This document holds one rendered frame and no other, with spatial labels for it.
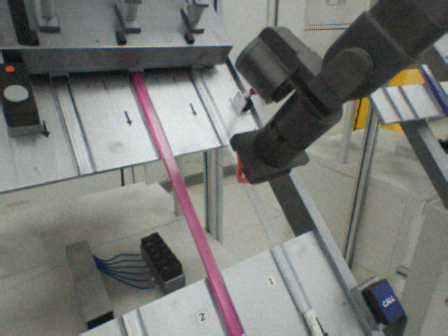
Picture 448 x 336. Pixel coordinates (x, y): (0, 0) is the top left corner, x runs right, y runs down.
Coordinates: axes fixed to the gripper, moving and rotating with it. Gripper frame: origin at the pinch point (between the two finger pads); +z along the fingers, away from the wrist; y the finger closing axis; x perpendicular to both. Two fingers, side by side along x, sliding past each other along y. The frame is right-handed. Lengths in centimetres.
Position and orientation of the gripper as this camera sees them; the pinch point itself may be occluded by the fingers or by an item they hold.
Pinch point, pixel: (244, 176)
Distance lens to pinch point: 49.2
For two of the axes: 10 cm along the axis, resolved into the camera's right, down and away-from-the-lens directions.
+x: 3.9, 8.8, -2.8
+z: -3.6, 4.3, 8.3
